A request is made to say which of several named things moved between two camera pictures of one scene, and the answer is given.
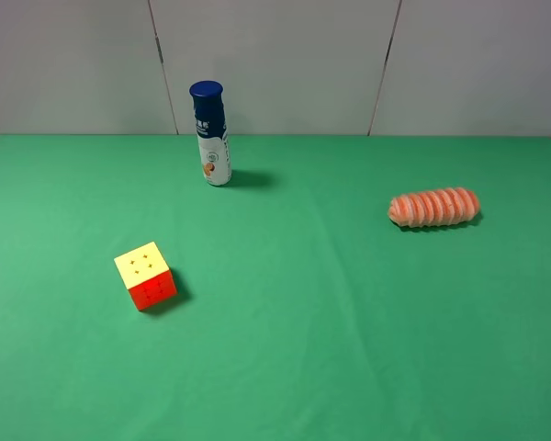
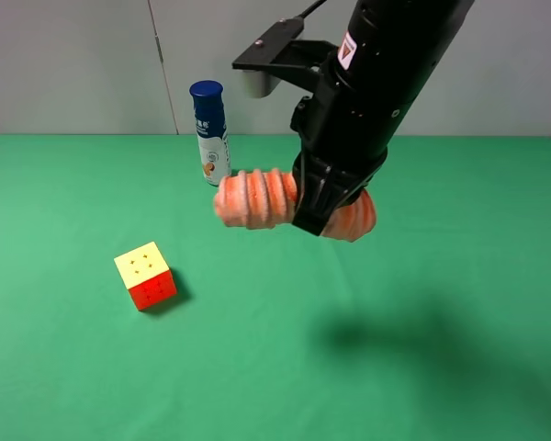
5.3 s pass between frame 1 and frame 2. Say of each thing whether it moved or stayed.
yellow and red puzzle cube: stayed
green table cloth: stayed
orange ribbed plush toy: moved
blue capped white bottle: stayed
